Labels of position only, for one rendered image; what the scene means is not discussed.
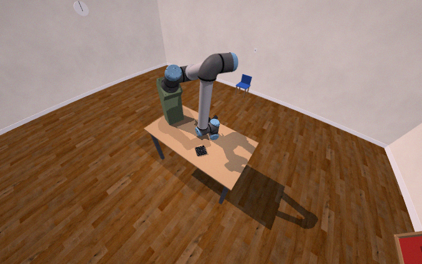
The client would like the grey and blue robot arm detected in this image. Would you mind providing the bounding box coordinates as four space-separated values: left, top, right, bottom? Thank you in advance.
161 52 238 140

